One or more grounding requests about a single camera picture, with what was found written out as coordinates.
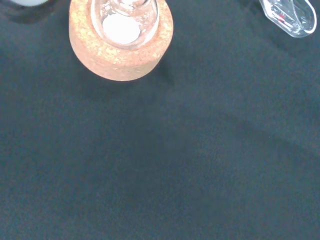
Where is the cork ring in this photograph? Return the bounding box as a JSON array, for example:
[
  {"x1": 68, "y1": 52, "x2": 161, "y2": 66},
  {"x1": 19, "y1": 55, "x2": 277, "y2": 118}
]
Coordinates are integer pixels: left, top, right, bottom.
[{"x1": 68, "y1": 0, "x2": 174, "y2": 82}]

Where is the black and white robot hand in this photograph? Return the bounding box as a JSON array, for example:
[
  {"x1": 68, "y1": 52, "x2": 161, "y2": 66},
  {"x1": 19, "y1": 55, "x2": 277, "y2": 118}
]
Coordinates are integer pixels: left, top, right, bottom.
[{"x1": 10, "y1": 0, "x2": 50, "y2": 7}]

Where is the black cloth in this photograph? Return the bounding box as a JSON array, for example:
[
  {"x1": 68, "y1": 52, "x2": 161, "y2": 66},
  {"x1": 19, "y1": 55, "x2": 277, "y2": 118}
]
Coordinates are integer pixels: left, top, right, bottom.
[{"x1": 0, "y1": 0, "x2": 320, "y2": 240}]

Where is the glass round-bottom flask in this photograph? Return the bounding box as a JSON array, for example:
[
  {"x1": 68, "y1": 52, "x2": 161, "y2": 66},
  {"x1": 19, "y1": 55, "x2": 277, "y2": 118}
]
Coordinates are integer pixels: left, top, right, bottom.
[{"x1": 90, "y1": 0, "x2": 160, "y2": 52}]

